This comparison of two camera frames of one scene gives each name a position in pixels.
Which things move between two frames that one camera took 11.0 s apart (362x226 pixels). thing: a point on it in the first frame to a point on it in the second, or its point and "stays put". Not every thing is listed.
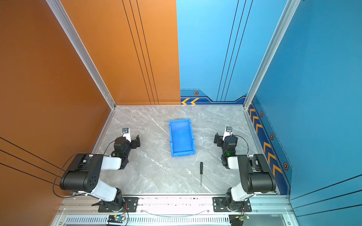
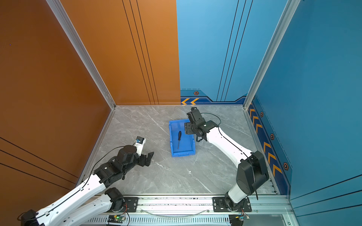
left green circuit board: [116, 218] stays put
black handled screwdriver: [201, 173] to [179, 137]
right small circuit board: [243, 217] stays put
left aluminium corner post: [62, 16] stays put
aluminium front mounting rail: [261, 205] stays put
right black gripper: [220, 138] to [187, 128]
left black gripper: [133, 142] to [143, 161]
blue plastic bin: [182, 142] stays put
